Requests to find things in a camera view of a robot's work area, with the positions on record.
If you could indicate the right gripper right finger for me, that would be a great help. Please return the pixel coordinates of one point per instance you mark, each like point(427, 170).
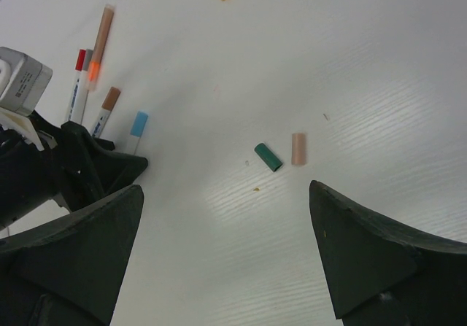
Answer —
point(382, 272)

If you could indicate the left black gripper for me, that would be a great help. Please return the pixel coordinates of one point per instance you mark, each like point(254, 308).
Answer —
point(74, 169)

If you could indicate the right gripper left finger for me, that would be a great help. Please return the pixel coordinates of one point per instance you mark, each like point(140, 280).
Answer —
point(69, 271)

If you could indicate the brown capped marker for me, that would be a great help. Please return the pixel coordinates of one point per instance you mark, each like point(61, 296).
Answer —
point(106, 110)

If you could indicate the peach pen cap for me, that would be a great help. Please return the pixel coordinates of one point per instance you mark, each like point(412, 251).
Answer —
point(298, 157)

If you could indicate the green pen cap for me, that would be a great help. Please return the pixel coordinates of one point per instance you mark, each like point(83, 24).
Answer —
point(268, 157)

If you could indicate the orange highlighter pen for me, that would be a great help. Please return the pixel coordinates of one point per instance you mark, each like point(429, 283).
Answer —
point(99, 47)

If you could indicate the red capped marker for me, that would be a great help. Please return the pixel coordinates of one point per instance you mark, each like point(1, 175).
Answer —
point(76, 80)

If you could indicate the grey capped marker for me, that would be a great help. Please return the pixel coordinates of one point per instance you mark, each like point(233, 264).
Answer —
point(82, 91)

